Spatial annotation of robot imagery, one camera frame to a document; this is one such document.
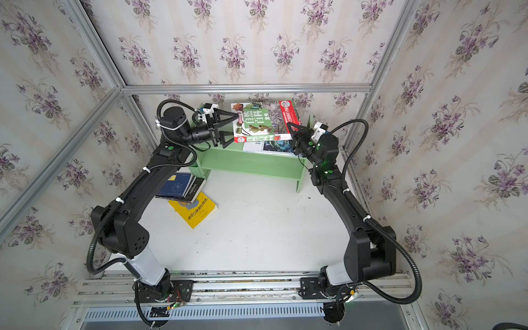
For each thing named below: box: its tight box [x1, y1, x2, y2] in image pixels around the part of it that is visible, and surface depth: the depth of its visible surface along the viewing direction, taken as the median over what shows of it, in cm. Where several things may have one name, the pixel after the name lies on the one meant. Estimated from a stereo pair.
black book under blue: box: [173, 175, 207, 204], surface depth 100 cm
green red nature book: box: [231, 100, 302, 143], surface depth 73 cm
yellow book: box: [167, 191, 219, 230], surface depth 95 cm
